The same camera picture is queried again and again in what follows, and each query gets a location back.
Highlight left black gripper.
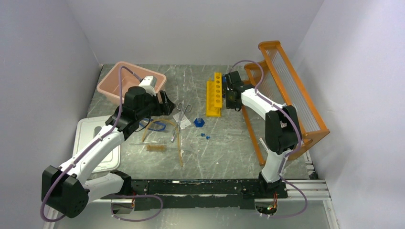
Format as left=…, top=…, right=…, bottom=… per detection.
left=136, top=90, right=175, bottom=120

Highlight tan rubber tubing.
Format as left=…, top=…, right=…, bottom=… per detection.
left=141, top=118, right=183, bottom=167

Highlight white plastic lid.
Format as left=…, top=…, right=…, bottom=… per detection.
left=72, top=115, right=121, bottom=174

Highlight yellow test tube rack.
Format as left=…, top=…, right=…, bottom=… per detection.
left=206, top=72, right=223, bottom=117

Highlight white orange marker pen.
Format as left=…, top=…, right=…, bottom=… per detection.
left=259, top=138, right=269, bottom=153

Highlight brown test tube brush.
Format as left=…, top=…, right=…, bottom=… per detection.
left=130, top=143, right=182, bottom=152

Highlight metal forceps scissors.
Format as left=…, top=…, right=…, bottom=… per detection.
left=171, top=100, right=192, bottom=142

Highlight pink plastic bin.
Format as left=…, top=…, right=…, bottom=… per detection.
left=96, top=62, right=167, bottom=105

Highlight white paper packet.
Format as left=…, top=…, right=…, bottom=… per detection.
left=172, top=112, right=191, bottom=130

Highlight orange wooden shelf rack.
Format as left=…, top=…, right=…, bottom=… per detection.
left=244, top=41, right=330, bottom=161

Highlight blue safety glasses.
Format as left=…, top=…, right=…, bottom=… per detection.
left=139, top=118, right=167, bottom=131

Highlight blue base graduated cylinder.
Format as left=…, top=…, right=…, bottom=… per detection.
left=193, top=114, right=205, bottom=128

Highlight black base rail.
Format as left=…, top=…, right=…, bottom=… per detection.
left=118, top=178, right=288, bottom=211

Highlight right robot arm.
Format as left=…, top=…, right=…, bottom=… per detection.
left=224, top=71, right=302, bottom=198

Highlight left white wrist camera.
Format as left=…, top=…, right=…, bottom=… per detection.
left=139, top=76, right=157, bottom=96

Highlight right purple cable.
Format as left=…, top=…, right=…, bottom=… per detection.
left=229, top=60, right=308, bottom=219

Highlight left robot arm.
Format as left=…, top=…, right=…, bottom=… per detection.
left=41, top=86, right=175, bottom=218

